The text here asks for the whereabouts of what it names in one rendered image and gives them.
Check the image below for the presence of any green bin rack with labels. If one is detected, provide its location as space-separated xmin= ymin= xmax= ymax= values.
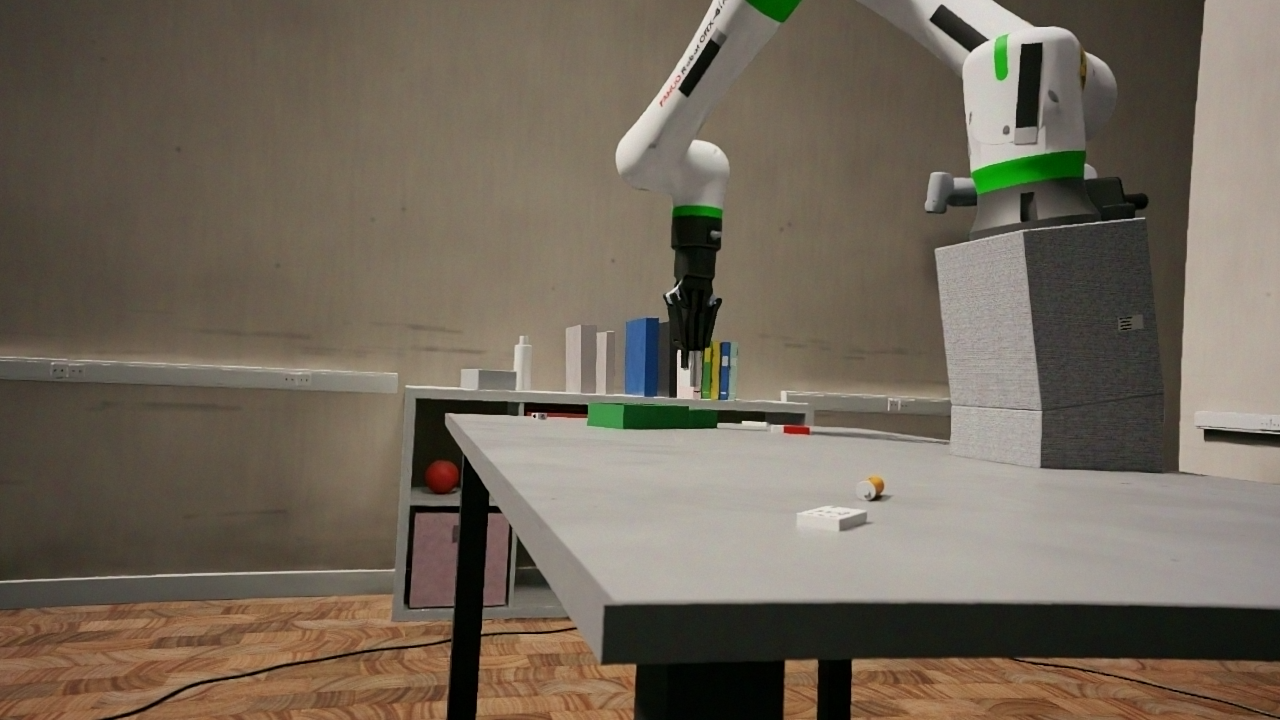
xmin=588 ymin=404 xmax=718 ymax=429

